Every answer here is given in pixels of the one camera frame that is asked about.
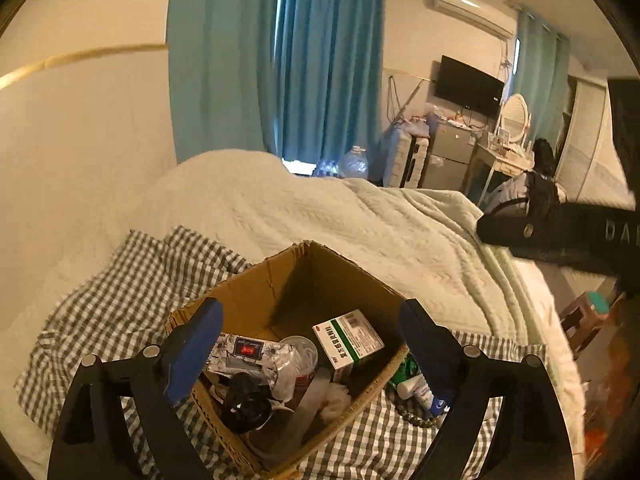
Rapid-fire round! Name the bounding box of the white blue tube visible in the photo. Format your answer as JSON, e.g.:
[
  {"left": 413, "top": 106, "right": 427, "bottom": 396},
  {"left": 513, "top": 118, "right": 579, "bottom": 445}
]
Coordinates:
[{"left": 397, "top": 375, "right": 453, "bottom": 418}]

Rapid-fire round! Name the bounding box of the large water bottle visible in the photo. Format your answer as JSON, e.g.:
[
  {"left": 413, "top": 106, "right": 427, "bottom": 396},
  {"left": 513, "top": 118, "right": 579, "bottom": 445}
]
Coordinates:
[{"left": 340, "top": 145, "right": 371, "bottom": 181}]

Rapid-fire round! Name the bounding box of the black round object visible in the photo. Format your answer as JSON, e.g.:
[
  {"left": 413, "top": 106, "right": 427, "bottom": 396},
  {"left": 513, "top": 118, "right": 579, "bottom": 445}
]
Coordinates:
[{"left": 220, "top": 372, "right": 273, "bottom": 433}]

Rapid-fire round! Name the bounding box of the black wall television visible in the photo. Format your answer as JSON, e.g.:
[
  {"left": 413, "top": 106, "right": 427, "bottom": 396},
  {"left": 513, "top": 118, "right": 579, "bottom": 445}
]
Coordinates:
[{"left": 432, "top": 56, "right": 506, "bottom": 118}]

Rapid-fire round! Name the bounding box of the green white medicine box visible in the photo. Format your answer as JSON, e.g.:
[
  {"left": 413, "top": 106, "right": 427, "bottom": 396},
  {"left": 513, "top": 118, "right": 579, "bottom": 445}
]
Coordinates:
[{"left": 312, "top": 309, "right": 386, "bottom": 386}]

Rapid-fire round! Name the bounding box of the green packet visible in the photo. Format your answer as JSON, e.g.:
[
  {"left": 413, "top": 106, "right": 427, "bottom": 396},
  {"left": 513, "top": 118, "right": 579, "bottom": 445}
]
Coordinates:
[{"left": 395, "top": 352, "right": 423, "bottom": 386}]

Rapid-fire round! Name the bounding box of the wide teal curtain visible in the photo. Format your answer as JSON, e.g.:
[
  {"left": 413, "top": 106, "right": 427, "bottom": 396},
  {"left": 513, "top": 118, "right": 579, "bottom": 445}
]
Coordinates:
[{"left": 167, "top": 0, "right": 388, "bottom": 181}]

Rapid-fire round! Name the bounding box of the white vanity table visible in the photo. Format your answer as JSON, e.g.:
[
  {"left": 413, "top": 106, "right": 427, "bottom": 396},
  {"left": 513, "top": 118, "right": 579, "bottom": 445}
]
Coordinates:
[{"left": 462, "top": 142, "right": 533, "bottom": 206}]

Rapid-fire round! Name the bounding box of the brown cardboard box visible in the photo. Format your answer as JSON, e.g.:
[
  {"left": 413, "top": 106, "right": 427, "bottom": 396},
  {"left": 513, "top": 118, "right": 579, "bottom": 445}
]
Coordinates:
[{"left": 165, "top": 240, "right": 411, "bottom": 478}]

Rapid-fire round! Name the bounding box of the pack of small water bottles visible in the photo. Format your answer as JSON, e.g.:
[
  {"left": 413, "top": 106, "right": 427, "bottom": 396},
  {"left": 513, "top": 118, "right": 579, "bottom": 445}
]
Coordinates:
[{"left": 314, "top": 157, "right": 346, "bottom": 179}]

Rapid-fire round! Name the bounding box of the white oval mirror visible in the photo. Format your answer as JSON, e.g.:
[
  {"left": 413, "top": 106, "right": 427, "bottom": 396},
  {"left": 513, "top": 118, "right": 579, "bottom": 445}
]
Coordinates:
[{"left": 496, "top": 93, "right": 531, "bottom": 148}]

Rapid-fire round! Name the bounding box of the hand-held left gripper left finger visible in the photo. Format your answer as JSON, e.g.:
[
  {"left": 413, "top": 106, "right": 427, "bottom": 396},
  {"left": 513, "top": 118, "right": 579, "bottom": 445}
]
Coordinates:
[{"left": 47, "top": 297, "right": 224, "bottom": 480}]

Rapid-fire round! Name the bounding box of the white knitted blanket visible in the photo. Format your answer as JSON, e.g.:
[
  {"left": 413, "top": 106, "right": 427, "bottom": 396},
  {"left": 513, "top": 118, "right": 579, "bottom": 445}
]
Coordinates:
[{"left": 10, "top": 147, "right": 586, "bottom": 461}]

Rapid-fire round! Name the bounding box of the white air conditioner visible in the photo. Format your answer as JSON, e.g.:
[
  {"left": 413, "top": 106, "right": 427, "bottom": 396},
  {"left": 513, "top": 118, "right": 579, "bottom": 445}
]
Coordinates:
[{"left": 432, "top": 0, "right": 516, "bottom": 38}]

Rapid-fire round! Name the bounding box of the clear plastic bag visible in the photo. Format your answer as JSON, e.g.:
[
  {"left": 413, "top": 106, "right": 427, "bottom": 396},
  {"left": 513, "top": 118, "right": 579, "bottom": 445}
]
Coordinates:
[{"left": 260, "top": 350, "right": 306, "bottom": 406}]

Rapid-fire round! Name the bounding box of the white crumpled tissue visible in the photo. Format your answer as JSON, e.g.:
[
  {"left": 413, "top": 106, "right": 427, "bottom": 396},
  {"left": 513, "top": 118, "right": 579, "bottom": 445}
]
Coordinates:
[{"left": 320, "top": 382, "right": 352, "bottom": 421}]

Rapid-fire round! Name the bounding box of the white suitcase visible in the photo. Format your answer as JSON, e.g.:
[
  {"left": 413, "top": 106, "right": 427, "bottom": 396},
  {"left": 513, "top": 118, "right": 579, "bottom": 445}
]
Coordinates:
[{"left": 385, "top": 125, "right": 431, "bottom": 188}]

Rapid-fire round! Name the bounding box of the dark beaded bracelet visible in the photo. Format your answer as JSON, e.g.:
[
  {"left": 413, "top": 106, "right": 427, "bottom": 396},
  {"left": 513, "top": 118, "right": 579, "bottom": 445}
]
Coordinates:
[{"left": 395, "top": 400, "right": 441, "bottom": 428}]

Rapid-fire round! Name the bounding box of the narrow teal curtain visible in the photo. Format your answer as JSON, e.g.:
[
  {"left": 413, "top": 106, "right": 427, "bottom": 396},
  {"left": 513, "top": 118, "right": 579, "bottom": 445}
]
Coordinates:
[{"left": 514, "top": 7, "right": 571, "bottom": 146}]

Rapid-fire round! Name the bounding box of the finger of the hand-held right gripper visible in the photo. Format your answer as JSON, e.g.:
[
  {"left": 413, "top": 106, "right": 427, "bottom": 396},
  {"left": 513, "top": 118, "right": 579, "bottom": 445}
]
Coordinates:
[{"left": 476, "top": 201, "right": 563, "bottom": 262}]

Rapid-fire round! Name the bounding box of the silver foil packet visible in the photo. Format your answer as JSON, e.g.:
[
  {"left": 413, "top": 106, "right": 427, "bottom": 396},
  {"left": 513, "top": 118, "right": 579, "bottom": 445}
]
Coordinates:
[{"left": 202, "top": 332, "right": 281, "bottom": 376}]

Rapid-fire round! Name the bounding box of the clear cotton swab jar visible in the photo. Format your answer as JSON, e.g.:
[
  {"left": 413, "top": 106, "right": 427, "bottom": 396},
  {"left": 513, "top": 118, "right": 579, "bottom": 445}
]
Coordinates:
[{"left": 279, "top": 335, "right": 321, "bottom": 376}]

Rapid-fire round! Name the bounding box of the grey white checkered cloth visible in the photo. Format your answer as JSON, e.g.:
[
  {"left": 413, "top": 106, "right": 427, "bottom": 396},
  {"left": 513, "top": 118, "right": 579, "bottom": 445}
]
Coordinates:
[{"left": 15, "top": 225, "right": 548, "bottom": 480}]

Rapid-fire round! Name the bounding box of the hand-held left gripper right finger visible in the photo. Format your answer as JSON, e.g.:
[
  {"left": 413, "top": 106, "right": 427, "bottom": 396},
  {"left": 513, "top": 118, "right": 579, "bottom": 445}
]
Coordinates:
[{"left": 398, "top": 298, "right": 576, "bottom": 480}]

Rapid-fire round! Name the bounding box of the white wardrobe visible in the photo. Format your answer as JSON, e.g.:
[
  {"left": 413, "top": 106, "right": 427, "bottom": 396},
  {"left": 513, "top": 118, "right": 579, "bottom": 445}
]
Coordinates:
[{"left": 560, "top": 77, "right": 631, "bottom": 206}]

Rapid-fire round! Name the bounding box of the grey mini fridge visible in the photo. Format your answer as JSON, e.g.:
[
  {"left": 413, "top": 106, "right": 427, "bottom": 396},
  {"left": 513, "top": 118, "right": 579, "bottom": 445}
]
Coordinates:
[{"left": 422, "top": 122, "right": 483, "bottom": 191}]

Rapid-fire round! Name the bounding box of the brown stool teal top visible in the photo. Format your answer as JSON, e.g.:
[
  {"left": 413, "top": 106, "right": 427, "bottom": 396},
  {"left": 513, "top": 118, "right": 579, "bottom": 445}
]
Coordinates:
[{"left": 560, "top": 292, "right": 613, "bottom": 356}]

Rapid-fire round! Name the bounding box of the black bag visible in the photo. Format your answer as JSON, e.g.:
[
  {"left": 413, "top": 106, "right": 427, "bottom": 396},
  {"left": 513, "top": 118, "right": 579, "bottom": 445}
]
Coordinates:
[{"left": 525, "top": 139, "right": 563, "bottom": 206}]

